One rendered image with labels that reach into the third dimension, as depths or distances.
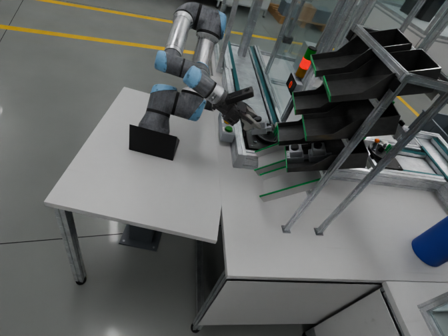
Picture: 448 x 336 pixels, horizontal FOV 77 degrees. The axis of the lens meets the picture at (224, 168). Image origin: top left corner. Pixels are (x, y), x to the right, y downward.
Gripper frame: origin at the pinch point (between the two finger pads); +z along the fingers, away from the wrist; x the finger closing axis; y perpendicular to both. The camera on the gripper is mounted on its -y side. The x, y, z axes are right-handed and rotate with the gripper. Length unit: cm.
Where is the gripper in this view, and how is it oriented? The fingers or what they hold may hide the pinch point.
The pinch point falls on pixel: (259, 122)
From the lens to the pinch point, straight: 121.1
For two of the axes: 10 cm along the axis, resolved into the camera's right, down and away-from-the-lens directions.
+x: -0.8, 7.0, -7.1
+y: -6.3, 5.2, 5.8
